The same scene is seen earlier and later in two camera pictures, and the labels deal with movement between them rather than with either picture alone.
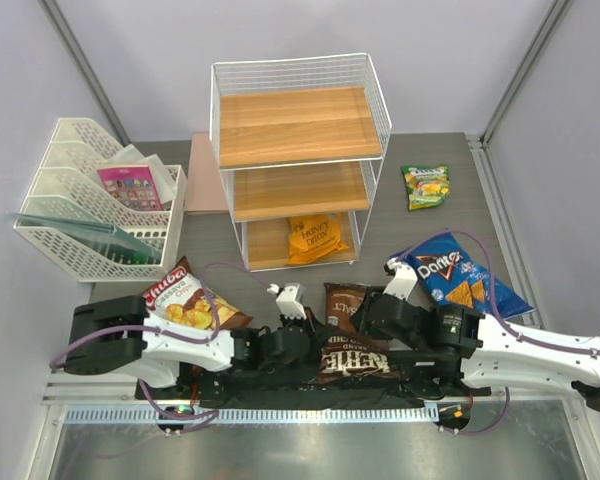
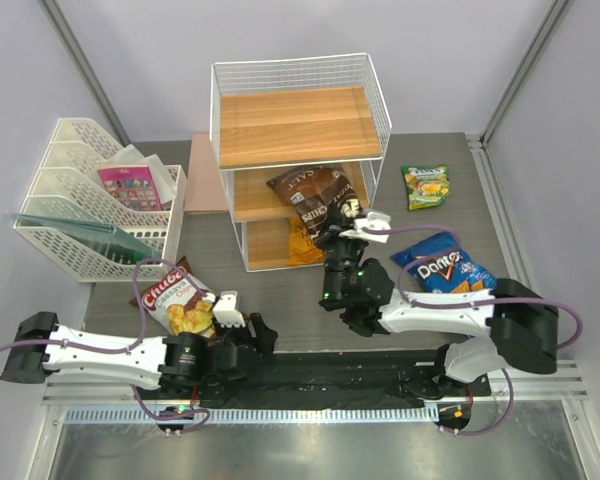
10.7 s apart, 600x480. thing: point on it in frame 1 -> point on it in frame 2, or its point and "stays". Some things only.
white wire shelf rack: x=299 y=142 stays
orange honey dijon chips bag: x=311 y=237 stays
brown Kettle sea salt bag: x=347 y=353 -> x=323 y=195
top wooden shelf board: x=323 y=124 stays
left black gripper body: x=309 y=325 -> x=231 y=336
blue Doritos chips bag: x=447 y=275 stays
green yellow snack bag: x=427 y=186 stays
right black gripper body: x=366 y=326 -> x=342 y=255
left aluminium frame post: x=55 y=9 stays
